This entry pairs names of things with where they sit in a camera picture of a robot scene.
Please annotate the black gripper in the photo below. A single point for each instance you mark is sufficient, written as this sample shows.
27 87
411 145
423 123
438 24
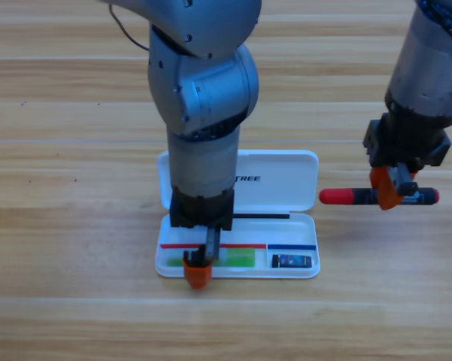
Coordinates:
406 141
201 210

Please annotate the green highlighter pen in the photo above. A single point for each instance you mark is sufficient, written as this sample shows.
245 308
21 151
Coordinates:
240 257

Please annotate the red whiteboard marker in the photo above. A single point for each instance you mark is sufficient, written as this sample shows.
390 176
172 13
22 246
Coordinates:
342 196

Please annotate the small black eraser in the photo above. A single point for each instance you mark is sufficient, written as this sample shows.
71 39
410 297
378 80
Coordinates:
291 261

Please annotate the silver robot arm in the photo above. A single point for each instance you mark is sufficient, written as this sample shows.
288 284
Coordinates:
425 67
203 94

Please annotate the white Unitree pencil case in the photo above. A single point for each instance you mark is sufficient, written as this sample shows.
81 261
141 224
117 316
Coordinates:
278 188

